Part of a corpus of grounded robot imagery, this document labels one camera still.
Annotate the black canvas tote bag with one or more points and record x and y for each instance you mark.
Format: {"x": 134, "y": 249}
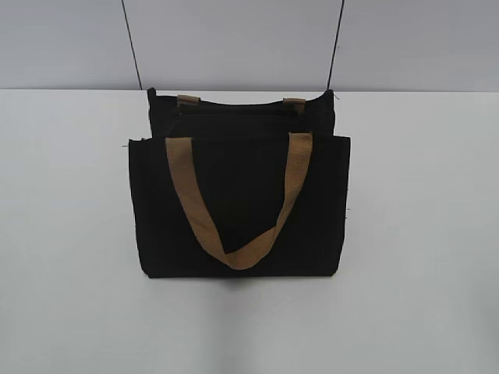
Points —
{"x": 310, "y": 243}

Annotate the brown front bag handle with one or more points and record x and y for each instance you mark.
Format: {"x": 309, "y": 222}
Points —
{"x": 237, "y": 193}

